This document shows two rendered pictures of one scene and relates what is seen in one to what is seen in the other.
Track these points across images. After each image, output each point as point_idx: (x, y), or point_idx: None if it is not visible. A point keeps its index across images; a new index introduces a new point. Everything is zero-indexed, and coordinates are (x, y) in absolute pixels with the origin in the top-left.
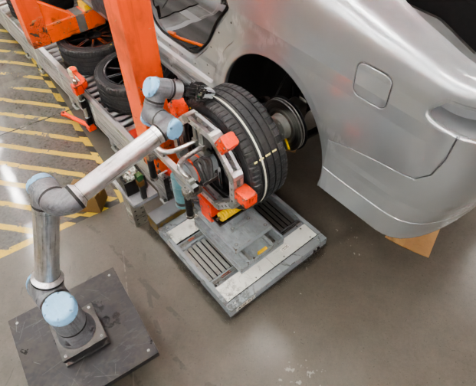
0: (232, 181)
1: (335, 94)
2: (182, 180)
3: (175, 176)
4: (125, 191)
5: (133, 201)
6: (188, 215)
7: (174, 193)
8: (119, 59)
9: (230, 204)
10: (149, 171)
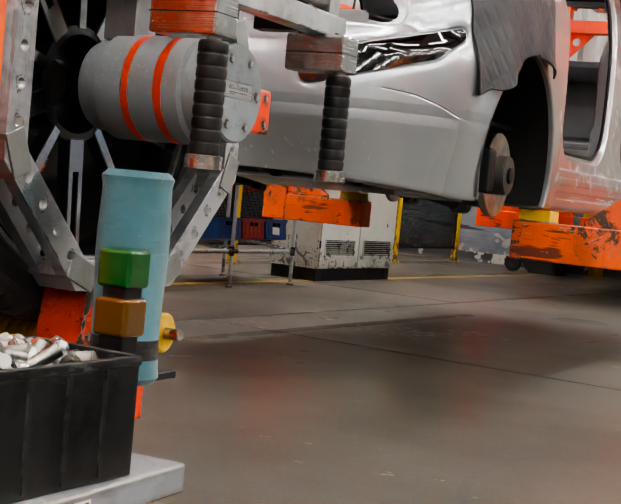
0: (248, 44)
1: None
2: (316, 24)
3: (225, 102)
4: (114, 454)
5: (149, 465)
6: (343, 165)
7: (160, 277)
8: None
9: (227, 177)
10: (222, 112)
